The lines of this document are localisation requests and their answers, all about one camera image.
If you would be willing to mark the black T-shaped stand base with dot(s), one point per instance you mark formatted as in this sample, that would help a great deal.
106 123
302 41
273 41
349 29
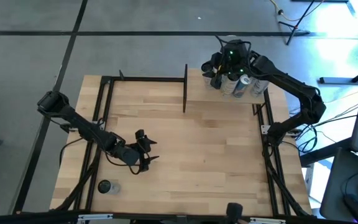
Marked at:
337 80

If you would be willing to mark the blue Red Bull can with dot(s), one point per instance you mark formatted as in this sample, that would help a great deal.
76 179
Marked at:
241 90

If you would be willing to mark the white aluminium bracket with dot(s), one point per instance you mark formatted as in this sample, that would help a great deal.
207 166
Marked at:
95 217
267 221

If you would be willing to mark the black computer mouse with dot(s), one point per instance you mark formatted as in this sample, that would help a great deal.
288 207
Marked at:
357 207

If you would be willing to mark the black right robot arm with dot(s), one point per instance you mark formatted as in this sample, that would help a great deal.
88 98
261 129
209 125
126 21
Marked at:
291 82

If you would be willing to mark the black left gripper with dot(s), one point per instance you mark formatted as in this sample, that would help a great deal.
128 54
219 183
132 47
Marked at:
132 157

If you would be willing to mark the black tripod stand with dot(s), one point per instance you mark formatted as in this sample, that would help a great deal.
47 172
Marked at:
295 27

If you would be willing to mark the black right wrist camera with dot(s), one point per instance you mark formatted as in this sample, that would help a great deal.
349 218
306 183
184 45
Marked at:
236 51

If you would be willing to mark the white Celsius Arctic Vibe can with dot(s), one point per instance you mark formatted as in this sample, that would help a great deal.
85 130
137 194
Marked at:
259 88

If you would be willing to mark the grey desk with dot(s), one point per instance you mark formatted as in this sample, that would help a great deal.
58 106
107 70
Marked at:
337 186

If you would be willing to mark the white palm print Celsius can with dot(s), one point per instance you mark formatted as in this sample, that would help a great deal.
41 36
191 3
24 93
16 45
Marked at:
107 186

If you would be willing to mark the white Celsius Tropical Vibe can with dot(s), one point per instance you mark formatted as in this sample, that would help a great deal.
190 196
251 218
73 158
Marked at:
228 88

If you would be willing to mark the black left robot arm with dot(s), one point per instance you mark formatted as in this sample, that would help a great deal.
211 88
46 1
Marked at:
82 127

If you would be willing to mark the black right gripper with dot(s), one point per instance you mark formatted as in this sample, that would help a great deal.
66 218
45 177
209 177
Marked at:
228 68

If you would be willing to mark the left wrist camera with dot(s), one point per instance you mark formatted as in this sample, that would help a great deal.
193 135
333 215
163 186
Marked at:
140 134

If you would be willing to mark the black table-level camera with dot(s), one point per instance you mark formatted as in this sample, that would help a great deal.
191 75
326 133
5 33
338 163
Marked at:
235 213

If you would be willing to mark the small white corner bracket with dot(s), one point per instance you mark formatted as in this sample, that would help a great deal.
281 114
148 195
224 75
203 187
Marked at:
265 129

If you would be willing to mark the black aluminium table frame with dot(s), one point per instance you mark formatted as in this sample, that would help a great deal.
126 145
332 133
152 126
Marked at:
148 79

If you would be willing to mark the wooden shelf with black frame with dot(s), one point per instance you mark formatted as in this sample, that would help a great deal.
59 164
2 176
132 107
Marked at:
197 93

